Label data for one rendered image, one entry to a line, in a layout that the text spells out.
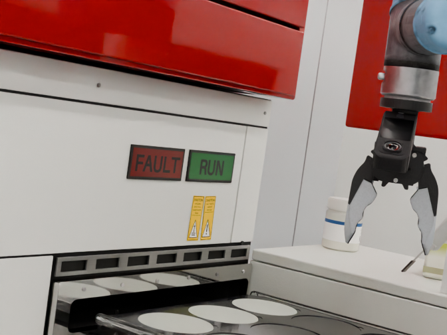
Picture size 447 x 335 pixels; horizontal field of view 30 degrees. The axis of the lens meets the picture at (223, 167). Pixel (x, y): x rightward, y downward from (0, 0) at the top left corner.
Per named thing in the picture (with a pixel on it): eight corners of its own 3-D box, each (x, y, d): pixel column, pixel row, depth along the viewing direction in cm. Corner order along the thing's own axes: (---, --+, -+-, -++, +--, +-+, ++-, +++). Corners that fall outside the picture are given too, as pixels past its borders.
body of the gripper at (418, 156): (422, 187, 120) (433, 104, 119) (423, 192, 112) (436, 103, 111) (368, 180, 122) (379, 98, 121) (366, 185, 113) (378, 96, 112)
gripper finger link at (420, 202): (445, 244, 118) (425, 181, 118) (447, 250, 112) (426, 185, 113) (424, 250, 119) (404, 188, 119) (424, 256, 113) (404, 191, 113)
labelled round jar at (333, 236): (314, 245, 157) (321, 195, 156) (332, 244, 163) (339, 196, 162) (347, 253, 153) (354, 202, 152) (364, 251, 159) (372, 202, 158)
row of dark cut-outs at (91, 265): (52, 276, 106) (54, 256, 106) (245, 258, 142) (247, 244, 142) (55, 276, 106) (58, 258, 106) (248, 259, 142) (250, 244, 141)
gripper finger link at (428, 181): (446, 212, 114) (426, 150, 114) (446, 213, 112) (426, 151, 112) (412, 221, 115) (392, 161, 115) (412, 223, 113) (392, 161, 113)
